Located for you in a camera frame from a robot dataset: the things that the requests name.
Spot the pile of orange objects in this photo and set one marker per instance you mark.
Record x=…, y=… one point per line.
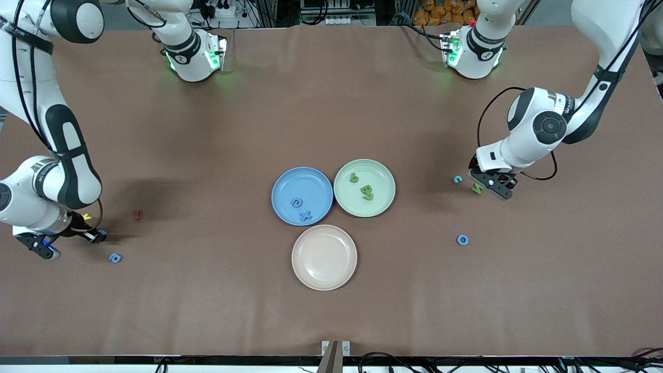
x=440, y=13

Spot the white power strip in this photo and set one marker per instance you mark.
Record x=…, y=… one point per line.
x=222, y=10
x=339, y=19

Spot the mint green plate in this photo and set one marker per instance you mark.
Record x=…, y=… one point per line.
x=383, y=181

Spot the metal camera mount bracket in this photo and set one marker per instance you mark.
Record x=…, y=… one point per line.
x=331, y=357

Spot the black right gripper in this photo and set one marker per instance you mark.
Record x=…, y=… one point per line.
x=84, y=231

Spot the blue foam letter P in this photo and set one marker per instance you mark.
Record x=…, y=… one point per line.
x=119, y=256

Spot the green foam letter M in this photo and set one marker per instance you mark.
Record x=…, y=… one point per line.
x=476, y=190

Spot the blue plate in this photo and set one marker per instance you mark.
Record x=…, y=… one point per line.
x=311, y=186

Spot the beige plate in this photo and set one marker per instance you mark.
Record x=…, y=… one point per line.
x=324, y=257

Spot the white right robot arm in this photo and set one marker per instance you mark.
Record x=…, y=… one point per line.
x=72, y=171

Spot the blue foam letter O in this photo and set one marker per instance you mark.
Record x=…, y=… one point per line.
x=458, y=240

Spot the blue foam letter X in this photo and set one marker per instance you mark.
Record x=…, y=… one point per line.
x=305, y=216

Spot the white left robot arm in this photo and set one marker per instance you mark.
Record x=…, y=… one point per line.
x=538, y=129

